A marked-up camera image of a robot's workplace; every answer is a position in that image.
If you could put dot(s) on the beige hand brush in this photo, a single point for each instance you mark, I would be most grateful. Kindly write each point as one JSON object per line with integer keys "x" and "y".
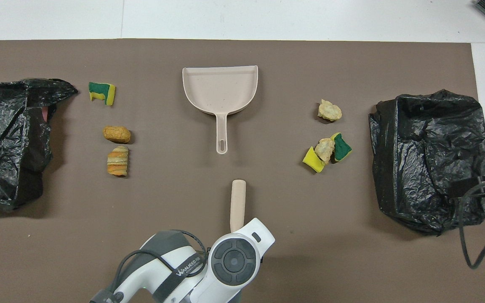
{"x": 238, "y": 202}

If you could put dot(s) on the beige foam lump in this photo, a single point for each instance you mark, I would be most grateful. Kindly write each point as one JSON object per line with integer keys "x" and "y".
{"x": 324, "y": 149}
{"x": 329, "y": 110}

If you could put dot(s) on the green yellow sponge piece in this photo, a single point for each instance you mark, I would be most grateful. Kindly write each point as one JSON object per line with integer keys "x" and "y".
{"x": 343, "y": 149}
{"x": 105, "y": 94}

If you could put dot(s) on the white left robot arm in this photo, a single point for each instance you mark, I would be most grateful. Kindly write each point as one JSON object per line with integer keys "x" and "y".
{"x": 234, "y": 261}

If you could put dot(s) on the orange brown foam lump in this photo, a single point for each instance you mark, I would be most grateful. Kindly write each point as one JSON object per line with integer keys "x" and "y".
{"x": 116, "y": 134}

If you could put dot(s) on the orange striped foam piece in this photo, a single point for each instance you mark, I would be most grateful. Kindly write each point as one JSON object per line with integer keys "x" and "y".
{"x": 118, "y": 162}

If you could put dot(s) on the pink plastic bin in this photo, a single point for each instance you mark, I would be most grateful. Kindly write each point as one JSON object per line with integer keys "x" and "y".
{"x": 44, "y": 113}

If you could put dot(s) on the brown table mat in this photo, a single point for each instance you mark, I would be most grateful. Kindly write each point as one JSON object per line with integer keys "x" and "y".
{"x": 141, "y": 202}

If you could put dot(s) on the beige plastic dustpan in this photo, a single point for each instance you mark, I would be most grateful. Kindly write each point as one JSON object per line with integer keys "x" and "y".
{"x": 221, "y": 88}

